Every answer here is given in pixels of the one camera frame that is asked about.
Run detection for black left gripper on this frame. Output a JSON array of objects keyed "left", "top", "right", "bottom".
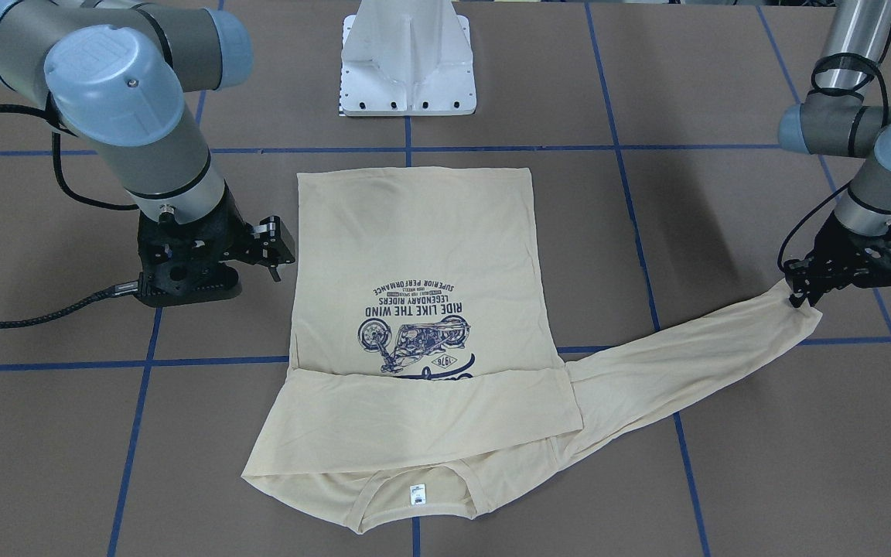
[{"left": 783, "top": 215, "right": 891, "bottom": 308}]

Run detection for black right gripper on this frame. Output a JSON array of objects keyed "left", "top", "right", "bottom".
[{"left": 135, "top": 181, "right": 295, "bottom": 308}]

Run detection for beige long-sleeve printed shirt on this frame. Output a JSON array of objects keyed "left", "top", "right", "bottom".
[{"left": 241, "top": 168, "right": 821, "bottom": 535}]

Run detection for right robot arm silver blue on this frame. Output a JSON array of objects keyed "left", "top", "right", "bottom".
[{"left": 0, "top": 1, "right": 295, "bottom": 308}]

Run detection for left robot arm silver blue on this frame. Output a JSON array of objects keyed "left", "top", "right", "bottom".
[{"left": 778, "top": 1, "right": 891, "bottom": 307}]

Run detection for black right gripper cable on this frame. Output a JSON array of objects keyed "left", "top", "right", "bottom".
[{"left": 0, "top": 101, "right": 145, "bottom": 330}]

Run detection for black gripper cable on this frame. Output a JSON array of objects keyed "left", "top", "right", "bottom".
[
  {"left": 0, "top": 101, "right": 145, "bottom": 330},
  {"left": 777, "top": 53, "right": 891, "bottom": 272}
]

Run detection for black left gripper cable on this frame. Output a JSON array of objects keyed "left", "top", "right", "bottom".
[{"left": 777, "top": 53, "right": 891, "bottom": 272}]

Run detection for white central pedestal column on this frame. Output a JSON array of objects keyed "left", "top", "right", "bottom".
[{"left": 339, "top": 1, "right": 477, "bottom": 118}]

